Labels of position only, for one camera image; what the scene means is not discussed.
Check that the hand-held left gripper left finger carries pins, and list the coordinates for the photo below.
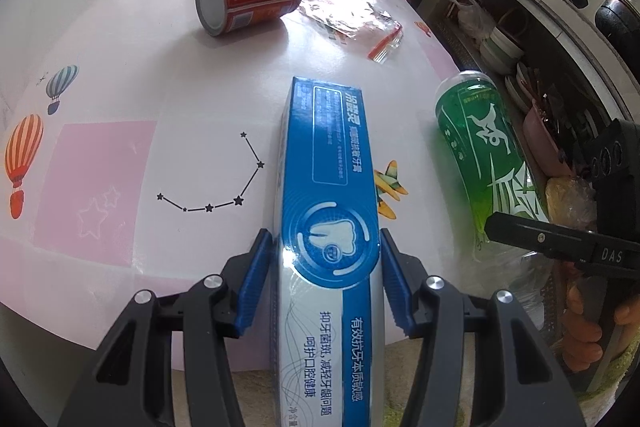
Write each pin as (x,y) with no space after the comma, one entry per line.
(255,277)

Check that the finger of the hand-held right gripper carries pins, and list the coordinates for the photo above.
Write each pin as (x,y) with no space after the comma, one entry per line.
(540,237)

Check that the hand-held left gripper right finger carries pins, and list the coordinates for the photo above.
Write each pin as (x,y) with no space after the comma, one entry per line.
(397,277)

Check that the green plastic bottle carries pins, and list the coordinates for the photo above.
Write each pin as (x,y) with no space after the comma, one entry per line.
(480,142)

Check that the blue white toothpaste box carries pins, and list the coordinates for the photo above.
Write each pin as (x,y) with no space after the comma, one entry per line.
(325,187)

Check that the clear plastic wrapper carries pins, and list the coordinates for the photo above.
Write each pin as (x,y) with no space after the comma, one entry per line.
(350,17)

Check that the person's right hand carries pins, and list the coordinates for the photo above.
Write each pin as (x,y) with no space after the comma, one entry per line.
(582,332)

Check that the yellow food bag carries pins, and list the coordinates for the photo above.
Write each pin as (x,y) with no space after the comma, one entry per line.
(567,202)

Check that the pink plastic basin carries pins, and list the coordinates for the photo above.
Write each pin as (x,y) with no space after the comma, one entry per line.
(547,142)

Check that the stack of plates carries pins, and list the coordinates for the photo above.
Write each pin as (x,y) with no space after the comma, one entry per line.
(520,87)

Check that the black pot with lid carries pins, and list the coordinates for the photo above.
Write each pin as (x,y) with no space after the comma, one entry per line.
(617,14)

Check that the stack of white bowls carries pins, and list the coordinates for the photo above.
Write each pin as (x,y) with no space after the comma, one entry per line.
(502,52)

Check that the fuzzy green white clothing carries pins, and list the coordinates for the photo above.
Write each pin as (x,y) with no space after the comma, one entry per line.
(620,382)

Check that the white plastic bag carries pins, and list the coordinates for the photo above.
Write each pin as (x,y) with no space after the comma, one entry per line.
(475,19)

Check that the printed pink tablecloth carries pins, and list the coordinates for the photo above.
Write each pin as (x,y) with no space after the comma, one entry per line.
(150,82)

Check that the orange plastic stick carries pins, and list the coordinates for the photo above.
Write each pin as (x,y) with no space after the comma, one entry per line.
(386,41)

